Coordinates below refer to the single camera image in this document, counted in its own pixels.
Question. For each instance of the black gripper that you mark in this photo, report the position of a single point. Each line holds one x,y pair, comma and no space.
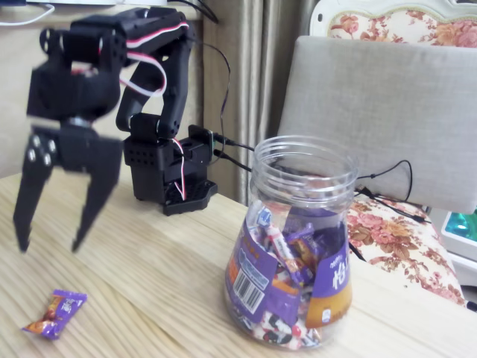
83,147

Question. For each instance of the purple orange candy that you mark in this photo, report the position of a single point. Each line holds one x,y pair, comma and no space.
56,315

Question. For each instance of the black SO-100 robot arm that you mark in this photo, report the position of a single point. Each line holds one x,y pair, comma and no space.
175,74

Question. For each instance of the white blue wrapped candy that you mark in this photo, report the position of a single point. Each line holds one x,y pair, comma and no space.
264,217

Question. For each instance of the white red striped candy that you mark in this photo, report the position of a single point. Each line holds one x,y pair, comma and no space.
279,244

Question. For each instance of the purple chocolate bar wrapper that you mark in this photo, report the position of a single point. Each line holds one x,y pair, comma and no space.
307,238

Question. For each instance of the clear plastic candy jar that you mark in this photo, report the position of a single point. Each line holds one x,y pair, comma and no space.
294,298

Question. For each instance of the beige upholstered panel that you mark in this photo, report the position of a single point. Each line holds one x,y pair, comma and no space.
15,44

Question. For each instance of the beige gold curtain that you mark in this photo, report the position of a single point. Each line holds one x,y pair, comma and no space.
253,74

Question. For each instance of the grey fabric cushion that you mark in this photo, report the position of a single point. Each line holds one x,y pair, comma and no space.
372,112

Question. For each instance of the floral upholstered white chair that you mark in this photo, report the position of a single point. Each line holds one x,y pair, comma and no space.
395,238

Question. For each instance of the white box with green inside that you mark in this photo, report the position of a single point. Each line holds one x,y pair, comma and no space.
460,238

